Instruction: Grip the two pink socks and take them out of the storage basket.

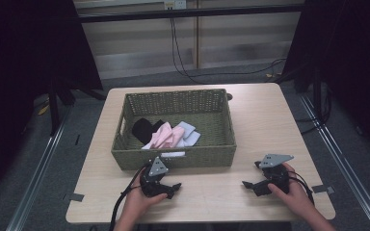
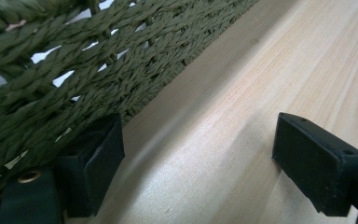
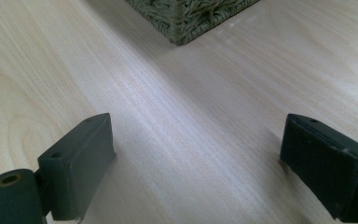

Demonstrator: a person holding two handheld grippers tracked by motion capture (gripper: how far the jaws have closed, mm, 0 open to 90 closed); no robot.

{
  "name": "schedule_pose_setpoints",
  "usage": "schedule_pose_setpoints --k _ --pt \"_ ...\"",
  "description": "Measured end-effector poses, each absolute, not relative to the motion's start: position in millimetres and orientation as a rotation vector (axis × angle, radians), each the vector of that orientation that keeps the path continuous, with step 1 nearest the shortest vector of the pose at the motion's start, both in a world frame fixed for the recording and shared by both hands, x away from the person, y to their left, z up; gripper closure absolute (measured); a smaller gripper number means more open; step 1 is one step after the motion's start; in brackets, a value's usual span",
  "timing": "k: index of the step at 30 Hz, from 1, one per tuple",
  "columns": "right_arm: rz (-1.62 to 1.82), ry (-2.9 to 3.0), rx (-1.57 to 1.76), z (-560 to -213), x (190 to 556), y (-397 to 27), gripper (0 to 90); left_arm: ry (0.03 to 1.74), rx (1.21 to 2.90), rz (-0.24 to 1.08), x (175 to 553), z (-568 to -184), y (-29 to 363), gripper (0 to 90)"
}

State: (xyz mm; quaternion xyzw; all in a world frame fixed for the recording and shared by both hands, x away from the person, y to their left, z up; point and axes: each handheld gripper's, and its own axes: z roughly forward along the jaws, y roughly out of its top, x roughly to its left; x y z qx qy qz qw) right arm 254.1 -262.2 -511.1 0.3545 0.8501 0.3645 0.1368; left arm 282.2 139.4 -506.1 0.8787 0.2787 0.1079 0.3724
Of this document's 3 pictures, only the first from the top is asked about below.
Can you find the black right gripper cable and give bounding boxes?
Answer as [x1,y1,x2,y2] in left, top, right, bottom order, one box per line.
[287,170,316,207]

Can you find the grey tape strip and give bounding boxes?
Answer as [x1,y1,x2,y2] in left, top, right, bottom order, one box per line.
[311,184,335,195]
[63,192,86,203]

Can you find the light blue sock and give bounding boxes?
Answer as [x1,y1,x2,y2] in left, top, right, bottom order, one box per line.
[141,120,202,151]

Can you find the black wall cables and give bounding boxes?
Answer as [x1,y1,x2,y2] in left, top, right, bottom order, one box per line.
[169,17,287,86]

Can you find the black sock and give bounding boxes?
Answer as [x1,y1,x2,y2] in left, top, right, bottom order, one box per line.
[131,117,166,145]

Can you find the pink sock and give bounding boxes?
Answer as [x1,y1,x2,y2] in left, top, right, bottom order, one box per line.
[149,121,186,149]

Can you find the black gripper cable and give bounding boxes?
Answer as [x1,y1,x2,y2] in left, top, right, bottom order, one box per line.
[109,163,152,231]
[287,170,316,207]

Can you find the person's left hand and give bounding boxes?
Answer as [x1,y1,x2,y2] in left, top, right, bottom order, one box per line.
[121,178,169,223]

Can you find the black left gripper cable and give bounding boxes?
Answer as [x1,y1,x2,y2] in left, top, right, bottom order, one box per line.
[109,163,152,231]

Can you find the metal floor rail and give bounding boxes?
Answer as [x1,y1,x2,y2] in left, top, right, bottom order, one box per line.
[5,105,73,231]
[298,93,370,231]

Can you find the green woven basket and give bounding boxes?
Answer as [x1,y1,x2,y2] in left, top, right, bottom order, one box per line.
[111,89,238,171]

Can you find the black metal stand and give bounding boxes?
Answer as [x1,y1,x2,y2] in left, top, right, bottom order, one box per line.
[46,75,108,138]
[293,68,333,136]

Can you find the person's right hand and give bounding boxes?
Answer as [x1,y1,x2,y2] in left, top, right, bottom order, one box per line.
[267,162,313,219]

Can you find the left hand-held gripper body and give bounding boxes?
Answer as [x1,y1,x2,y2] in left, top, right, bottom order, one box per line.
[139,156,172,198]

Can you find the black horizontal bar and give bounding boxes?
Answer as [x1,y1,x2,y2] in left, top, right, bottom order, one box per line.
[76,3,306,24]

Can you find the white wall power outlet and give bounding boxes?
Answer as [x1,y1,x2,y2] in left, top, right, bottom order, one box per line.
[163,0,187,11]

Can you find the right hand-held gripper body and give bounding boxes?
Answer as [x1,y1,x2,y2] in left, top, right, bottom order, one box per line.
[253,153,295,195]

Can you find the black curtain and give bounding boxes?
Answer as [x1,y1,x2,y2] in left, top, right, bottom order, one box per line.
[280,0,370,163]
[0,0,104,205]

